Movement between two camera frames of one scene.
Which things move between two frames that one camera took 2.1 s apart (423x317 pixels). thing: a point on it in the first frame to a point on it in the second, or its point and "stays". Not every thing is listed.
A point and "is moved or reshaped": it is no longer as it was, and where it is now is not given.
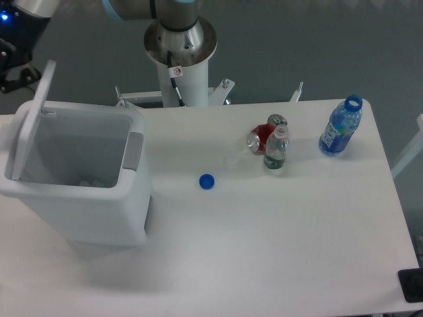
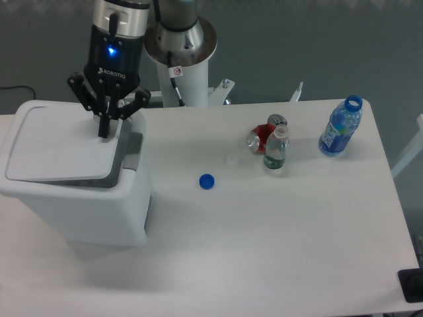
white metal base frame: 215,96 stays
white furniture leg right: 414,151 stays
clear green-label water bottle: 277,148 stays
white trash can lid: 32,121 is moved or reshaped
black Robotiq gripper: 25,31 to 116,59
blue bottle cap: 207,181 stays
